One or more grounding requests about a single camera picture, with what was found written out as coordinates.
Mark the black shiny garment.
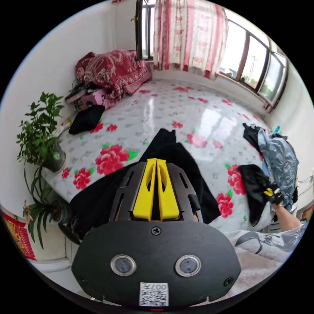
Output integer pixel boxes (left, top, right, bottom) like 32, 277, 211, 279
238, 164, 273, 227

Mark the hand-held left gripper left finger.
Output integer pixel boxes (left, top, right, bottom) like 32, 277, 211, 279
133, 158, 157, 221

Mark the black folded garment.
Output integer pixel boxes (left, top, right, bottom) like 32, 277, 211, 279
68, 105, 105, 135

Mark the person's right forearm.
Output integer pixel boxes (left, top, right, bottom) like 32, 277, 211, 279
274, 206, 303, 232

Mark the pile of clothes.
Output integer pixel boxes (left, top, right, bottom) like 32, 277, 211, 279
242, 123, 300, 212

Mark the pink carton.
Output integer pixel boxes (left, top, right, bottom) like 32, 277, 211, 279
65, 83, 107, 111

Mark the long-leaved potted plant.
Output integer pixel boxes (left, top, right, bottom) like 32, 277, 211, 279
22, 166, 74, 261

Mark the black long sleeve shirt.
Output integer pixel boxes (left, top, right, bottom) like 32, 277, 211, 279
59, 128, 221, 245

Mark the red wall hanging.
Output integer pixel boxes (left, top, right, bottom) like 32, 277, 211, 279
1, 210, 38, 261

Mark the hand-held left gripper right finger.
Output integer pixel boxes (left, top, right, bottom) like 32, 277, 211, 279
156, 159, 181, 221

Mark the red and white curtain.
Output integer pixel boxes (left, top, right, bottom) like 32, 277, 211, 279
152, 0, 229, 79

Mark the leafy green potted plant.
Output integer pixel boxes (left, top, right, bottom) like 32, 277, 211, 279
16, 92, 68, 173

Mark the red patterned folded blanket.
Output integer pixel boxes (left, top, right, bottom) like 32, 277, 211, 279
75, 50, 153, 111

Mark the window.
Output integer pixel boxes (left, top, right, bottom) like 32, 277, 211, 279
134, 0, 289, 114

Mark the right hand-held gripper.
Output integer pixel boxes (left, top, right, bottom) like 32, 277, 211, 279
263, 186, 284, 205

